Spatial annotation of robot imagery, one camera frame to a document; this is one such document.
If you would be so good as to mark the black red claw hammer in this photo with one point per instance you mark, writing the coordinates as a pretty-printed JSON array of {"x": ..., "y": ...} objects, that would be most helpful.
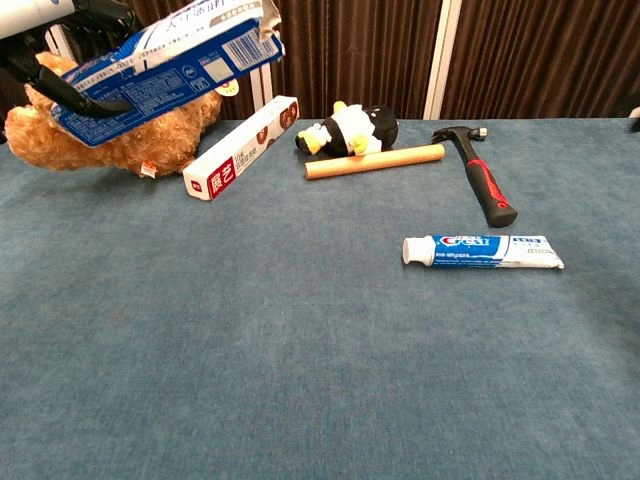
[{"x": 482, "y": 175}]

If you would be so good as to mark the wooden rolling pin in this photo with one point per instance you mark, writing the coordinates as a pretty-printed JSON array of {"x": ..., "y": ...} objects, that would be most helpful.
[{"x": 400, "y": 157}]

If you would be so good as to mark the brown plush teddy bear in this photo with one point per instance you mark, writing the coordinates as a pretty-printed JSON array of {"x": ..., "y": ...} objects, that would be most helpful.
[{"x": 150, "y": 145}]

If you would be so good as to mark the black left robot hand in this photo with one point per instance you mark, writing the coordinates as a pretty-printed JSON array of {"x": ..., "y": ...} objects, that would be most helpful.
[{"x": 65, "y": 92}]

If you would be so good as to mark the white partition post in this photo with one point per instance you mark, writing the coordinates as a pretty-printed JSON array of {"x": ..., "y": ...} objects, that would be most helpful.
[
  {"x": 262, "y": 95},
  {"x": 59, "y": 42},
  {"x": 442, "y": 50}
]

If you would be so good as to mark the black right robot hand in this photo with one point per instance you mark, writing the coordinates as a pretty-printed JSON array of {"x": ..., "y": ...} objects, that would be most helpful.
[{"x": 635, "y": 120}]

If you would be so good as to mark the blue white toothpaste tube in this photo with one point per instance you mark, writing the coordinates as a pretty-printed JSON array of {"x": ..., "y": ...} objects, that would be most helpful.
[{"x": 475, "y": 250}]

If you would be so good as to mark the brown pleated curtain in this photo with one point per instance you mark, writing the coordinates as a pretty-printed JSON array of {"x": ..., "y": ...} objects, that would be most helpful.
[{"x": 350, "y": 50}]

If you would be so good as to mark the white red baking paper box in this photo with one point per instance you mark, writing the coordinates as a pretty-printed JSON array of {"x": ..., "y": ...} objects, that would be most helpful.
[{"x": 240, "y": 145}]

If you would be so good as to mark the blue white toothpaste box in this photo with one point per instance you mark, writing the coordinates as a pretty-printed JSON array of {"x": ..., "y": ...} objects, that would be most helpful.
[{"x": 165, "y": 85}]

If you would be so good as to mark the blue tablecloth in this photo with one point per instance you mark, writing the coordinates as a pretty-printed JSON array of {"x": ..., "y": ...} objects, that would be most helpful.
[{"x": 320, "y": 375}]

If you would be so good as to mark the black white plush penguin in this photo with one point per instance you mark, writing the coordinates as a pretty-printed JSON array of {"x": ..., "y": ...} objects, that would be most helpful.
[{"x": 350, "y": 130}]

